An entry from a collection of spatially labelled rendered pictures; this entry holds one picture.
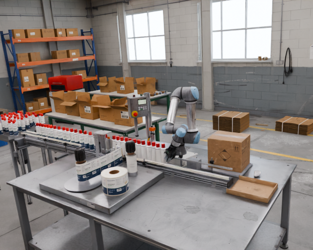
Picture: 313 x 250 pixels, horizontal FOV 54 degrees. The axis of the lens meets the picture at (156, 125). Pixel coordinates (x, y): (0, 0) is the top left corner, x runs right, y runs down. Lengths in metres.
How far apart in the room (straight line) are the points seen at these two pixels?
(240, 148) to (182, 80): 6.64
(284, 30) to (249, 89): 1.58
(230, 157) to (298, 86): 5.13
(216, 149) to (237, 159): 0.20
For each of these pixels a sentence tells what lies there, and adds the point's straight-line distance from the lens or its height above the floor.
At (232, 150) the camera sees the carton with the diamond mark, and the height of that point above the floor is 1.04.
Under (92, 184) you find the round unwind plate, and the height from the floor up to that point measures 0.89.
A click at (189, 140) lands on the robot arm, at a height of 1.04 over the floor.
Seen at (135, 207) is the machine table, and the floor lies 0.83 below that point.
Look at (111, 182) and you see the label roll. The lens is 2.27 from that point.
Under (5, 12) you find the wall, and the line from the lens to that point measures 10.36.
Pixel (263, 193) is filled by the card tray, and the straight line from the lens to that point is 2.40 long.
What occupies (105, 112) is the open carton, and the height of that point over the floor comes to 0.91.
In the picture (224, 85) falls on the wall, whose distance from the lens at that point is 8.34.
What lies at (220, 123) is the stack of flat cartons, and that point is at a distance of 6.69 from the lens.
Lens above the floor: 1.95
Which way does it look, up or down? 15 degrees down
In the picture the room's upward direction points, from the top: 4 degrees counter-clockwise
